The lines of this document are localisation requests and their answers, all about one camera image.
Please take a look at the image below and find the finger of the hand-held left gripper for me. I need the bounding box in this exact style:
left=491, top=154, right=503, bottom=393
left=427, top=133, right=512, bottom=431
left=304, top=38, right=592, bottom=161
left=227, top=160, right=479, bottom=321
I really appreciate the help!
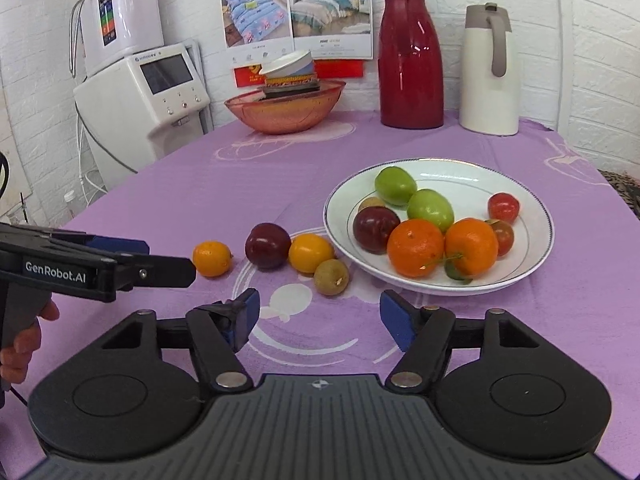
left=115, top=255, right=197, bottom=292
left=82, top=233, right=150, bottom=256

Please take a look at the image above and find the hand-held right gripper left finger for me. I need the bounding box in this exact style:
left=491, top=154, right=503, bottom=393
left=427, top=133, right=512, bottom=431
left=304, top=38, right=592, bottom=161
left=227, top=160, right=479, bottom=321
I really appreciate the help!
left=101, top=287, right=261, bottom=394

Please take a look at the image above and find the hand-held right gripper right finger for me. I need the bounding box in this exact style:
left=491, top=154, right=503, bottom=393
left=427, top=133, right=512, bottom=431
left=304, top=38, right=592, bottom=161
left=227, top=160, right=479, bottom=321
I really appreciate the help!
left=379, top=290, right=541, bottom=391

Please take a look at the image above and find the dark red plum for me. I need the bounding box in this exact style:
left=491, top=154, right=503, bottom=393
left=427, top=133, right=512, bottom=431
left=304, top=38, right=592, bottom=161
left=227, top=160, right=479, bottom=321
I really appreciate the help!
left=244, top=222, right=292, bottom=271
left=352, top=206, right=402, bottom=255

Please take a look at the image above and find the small brown round fruit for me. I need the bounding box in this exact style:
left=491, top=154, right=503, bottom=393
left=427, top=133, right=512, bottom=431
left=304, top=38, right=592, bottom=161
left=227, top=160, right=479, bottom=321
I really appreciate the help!
left=314, top=258, right=350, bottom=296

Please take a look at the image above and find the small yellow orange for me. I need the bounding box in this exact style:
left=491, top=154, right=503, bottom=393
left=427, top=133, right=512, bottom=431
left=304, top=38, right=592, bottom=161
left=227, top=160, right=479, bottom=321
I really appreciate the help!
left=288, top=233, right=336, bottom=274

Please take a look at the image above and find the large orange with leaf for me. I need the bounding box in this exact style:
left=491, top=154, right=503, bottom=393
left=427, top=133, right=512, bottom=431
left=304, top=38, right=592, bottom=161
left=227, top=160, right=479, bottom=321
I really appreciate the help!
left=444, top=218, right=500, bottom=286

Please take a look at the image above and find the green jujube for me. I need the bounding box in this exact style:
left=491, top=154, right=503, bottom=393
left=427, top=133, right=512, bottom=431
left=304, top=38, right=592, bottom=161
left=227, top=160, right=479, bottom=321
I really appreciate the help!
left=374, top=166, right=418, bottom=207
left=406, top=188, right=455, bottom=233

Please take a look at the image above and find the reddish green round fruit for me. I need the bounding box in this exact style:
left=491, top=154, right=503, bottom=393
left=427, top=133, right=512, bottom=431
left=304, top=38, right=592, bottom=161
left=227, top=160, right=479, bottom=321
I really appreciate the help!
left=487, top=219, right=516, bottom=257

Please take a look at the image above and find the red tomato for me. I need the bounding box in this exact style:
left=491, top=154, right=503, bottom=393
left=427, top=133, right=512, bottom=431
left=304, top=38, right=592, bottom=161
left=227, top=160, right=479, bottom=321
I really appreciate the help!
left=487, top=192, right=520, bottom=223

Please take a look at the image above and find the white plate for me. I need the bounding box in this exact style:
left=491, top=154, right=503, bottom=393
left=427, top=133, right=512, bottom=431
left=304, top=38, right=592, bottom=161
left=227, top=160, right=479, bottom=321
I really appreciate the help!
left=322, top=159, right=555, bottom=297

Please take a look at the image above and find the person's left hand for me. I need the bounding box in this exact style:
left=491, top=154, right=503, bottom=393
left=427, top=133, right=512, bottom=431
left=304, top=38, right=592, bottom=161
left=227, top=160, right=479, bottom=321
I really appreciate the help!
left=0, top=299, right=60, bottom=387

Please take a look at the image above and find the purple tablecloth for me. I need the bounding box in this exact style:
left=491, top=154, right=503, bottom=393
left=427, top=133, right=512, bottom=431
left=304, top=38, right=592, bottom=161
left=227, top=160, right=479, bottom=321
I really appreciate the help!
left=0, top=110, right=640, bottom=480

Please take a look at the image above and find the white water dispenser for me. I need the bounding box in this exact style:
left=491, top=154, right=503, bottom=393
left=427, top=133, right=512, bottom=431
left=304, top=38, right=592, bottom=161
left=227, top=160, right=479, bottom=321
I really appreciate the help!
left=74, top=42, right=213, bottom=188

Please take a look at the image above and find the orange glass bowl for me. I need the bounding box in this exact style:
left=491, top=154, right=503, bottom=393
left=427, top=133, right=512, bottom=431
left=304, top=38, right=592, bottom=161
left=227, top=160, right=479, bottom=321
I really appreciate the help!
left=223, top=80, right=347, bottom=135

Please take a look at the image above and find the white water purifier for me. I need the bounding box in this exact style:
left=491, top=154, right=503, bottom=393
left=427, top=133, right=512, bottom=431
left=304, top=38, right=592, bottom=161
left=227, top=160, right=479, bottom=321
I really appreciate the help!
left=80, top=0, right=165, bottom=77

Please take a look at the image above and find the stack of paper bowls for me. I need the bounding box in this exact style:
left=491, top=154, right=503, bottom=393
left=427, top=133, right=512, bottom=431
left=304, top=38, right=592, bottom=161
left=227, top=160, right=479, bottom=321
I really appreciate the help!
left=260, top=50, right=316, bottom=79

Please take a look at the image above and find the white thermos jug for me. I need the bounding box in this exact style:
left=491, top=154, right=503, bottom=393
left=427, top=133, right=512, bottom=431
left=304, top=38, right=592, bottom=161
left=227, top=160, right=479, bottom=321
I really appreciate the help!
left=459, top=2, right=521, bottom=137

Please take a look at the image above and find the dark patterned cloth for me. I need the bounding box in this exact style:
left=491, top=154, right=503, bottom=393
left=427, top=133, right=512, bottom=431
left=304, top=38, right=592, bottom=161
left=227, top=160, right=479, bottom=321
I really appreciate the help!
left=600, top=170, right=640, bottom=211

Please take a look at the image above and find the red thermos jug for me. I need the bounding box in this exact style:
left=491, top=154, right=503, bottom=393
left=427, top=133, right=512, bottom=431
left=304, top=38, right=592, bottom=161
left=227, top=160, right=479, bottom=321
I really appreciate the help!
left=377, top=0, right=446, bottom=129

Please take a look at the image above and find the grey cable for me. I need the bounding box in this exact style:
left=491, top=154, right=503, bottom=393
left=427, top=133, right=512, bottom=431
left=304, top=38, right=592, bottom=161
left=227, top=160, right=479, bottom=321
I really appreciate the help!
left=77, top=117, right=140, bottom=175

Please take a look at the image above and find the grey hose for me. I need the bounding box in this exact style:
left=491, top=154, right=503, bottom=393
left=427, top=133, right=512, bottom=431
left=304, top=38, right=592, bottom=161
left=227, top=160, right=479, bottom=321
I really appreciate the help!
left=70, top=0, right=101, bottom=81

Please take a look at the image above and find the wall poster calendar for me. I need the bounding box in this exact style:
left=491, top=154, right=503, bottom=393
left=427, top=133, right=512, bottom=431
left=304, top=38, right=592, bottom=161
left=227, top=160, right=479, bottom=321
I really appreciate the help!
left=217, top=0, right=374, bottom=89

